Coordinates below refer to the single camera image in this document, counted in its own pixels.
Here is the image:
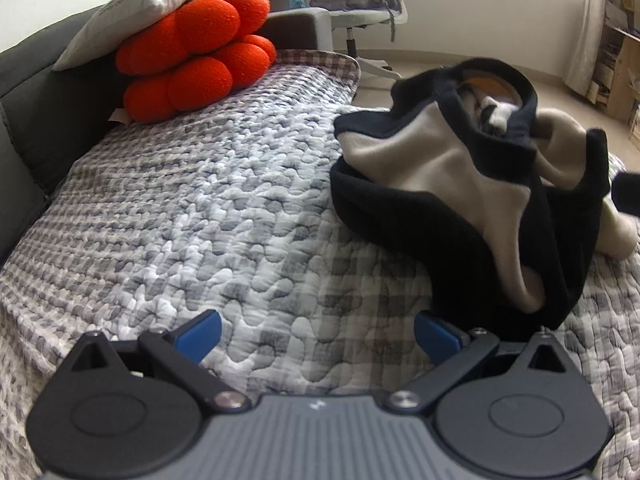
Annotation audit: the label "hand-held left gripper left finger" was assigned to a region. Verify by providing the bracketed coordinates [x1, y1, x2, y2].
[60, 310, 253, 415]

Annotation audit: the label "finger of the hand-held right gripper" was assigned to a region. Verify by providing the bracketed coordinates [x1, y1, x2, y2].
[611, 172, 640, 218]

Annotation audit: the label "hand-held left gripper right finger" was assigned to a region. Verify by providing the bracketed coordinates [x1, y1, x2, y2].
[385, 311, 581, 415]

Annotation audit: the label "beige and black sweatshirt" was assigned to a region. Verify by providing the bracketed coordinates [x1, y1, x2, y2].
[330, 57, 638, 341]

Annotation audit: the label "wooden shelf unit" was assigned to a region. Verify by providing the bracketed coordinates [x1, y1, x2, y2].
[590, 0, 640, 148]

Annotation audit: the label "grey checked quilted blanket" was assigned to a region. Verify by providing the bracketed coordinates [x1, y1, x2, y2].
[0, 49, 640, 480]

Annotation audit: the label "pale curtain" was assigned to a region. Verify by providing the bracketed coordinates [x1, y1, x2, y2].
[565, 0, 621, 96]

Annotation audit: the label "grey sofa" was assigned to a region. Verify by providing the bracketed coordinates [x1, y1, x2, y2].
[0, 7, 333, 271]

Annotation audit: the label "red knot cushion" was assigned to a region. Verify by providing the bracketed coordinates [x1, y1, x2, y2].
[115, 0, 277, 123]

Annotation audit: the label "white office chair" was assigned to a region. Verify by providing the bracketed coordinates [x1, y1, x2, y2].
[310, 0, 408, 81]

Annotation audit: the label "white pillow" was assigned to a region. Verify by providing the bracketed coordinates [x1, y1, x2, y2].
[51, 0, 248, 72]

